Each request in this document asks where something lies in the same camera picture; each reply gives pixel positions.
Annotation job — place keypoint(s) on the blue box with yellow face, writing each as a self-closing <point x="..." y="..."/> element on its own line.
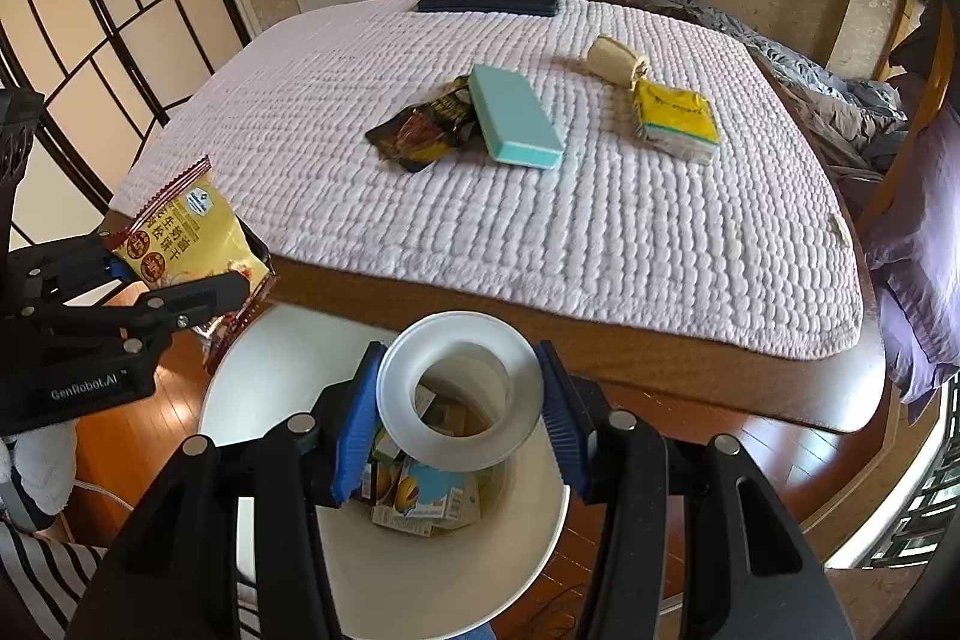
<point x="431" y="486"/>

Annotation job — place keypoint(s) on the black window railing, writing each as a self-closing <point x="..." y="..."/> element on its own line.
<point x="919" y="520"/>

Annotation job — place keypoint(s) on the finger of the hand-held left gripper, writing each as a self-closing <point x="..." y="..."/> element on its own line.
<point x="67" y="269"/>
<point x="187" y="302"/>

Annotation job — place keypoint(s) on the brown-grey duvet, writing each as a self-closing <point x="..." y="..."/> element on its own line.
<point x="825" y="138"/>

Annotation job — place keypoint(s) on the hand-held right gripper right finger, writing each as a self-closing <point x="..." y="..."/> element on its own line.
<point x="566" y="430"/>

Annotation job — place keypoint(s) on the dark blue phone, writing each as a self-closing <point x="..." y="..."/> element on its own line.
<point x="487" y="1"/>

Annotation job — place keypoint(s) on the blue-grey duvet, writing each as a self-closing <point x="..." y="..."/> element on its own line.
<point x="862" y="93"/>

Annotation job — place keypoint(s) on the white quilted mat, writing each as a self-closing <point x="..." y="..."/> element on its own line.
<point x="525" y="235"/>

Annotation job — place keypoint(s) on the yellow tissue packet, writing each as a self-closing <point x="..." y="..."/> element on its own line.
<point x="675" y="119"/>

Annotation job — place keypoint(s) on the white trash bin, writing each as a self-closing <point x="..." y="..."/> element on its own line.
<point x="285" y="370"/>

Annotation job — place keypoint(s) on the grey hanging cloth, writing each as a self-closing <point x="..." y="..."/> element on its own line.
<point x="919" y="48"/>

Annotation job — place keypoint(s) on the yellow snack packet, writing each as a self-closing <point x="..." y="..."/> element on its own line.
<point x="191" y="227"/>

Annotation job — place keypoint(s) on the paper folding screen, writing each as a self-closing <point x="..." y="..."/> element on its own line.
<point x="150" y="48"/>

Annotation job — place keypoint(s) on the person's striped clothing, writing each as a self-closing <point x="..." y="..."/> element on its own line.
<point x="37" y="572"/>

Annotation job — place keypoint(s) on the teal box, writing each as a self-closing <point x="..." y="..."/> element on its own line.
<point x="514" y="115"/>

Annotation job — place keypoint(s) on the purple pillowcase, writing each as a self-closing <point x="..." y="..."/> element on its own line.
<point x="922" y="235"/>

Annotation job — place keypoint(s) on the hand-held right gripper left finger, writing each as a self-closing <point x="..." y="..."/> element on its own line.
<point x="356" y="437"/>

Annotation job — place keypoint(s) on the white tape roll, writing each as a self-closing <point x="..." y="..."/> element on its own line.
<point x="457" y="329"/>

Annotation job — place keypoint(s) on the black snack packet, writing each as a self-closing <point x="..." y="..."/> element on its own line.
<point x="416" y="134"/>

